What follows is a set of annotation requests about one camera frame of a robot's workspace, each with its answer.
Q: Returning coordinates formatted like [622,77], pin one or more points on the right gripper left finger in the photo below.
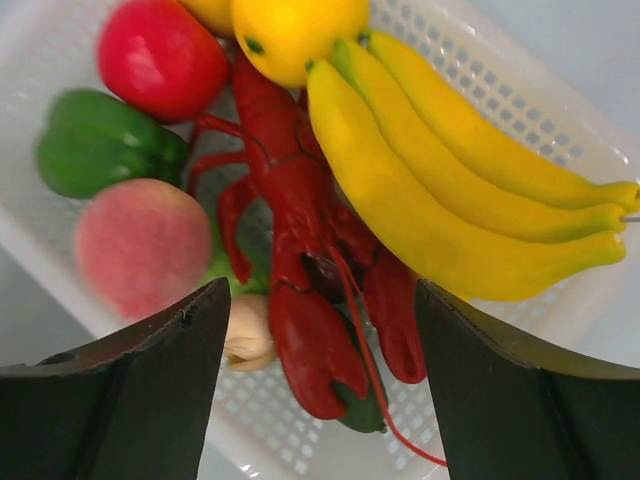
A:
[132,405]

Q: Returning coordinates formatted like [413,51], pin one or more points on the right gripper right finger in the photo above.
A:
[510,405]

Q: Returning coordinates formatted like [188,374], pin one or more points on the pink peach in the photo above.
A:
[142,245]

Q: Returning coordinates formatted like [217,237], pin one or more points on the yellow banana bunch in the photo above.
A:
[439,218]

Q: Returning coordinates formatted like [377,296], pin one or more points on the white plastic basket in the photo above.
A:
[257,429]

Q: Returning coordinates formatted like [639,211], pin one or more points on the beige garlic bulb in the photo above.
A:
[248,345]

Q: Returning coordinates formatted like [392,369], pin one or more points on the green cucumber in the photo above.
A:
[362,415]

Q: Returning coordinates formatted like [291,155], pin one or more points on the red crayfish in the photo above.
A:
[329,272]

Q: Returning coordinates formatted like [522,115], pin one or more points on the green bell pepper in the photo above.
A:
[93,140]

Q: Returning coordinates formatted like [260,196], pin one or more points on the red tomato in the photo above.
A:
[157,57]

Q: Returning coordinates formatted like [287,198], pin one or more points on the yellow orange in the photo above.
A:
[280,37]

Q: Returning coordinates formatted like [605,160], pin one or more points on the yellow lemon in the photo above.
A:
[215,15]

